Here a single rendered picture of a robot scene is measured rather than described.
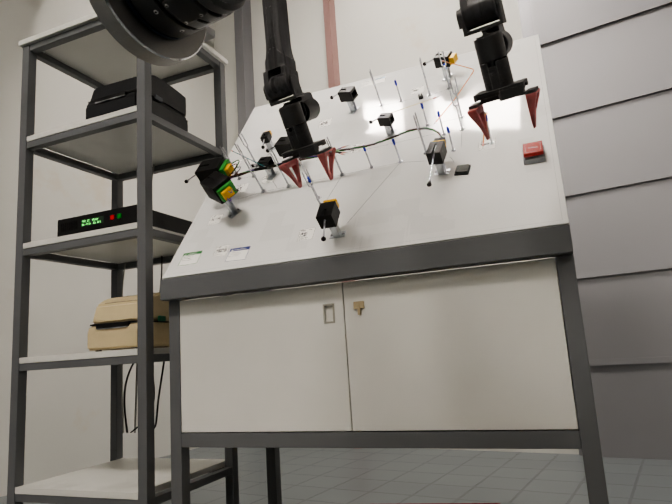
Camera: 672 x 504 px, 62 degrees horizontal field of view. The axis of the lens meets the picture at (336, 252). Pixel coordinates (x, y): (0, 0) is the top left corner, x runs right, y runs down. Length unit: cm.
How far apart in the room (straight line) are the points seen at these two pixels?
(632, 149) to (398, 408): 220
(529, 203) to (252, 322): 83
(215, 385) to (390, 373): 54
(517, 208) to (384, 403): 60
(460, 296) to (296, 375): 50
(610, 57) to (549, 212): 212
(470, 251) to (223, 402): 83
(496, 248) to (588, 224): 187
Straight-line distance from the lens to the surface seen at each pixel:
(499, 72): 121
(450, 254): 141
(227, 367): 169
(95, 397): 371
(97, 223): 204
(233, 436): 170
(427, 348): 145
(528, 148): 160
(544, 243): 138
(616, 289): 318
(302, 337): 157
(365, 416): 151
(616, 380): 319
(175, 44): 88
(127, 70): 261
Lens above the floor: 61
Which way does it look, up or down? 10 degrees up
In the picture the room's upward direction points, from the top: 4 degrees counter-clockwise
